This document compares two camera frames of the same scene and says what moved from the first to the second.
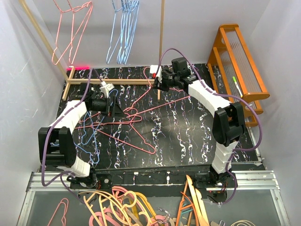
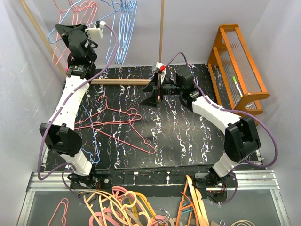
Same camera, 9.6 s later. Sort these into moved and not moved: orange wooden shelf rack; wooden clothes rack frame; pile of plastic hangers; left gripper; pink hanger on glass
Moved: left gripper
Not moved: pile of plastic hangers; wooden clothes rack frame; orange wooden shelf rack; pink hanger on glass
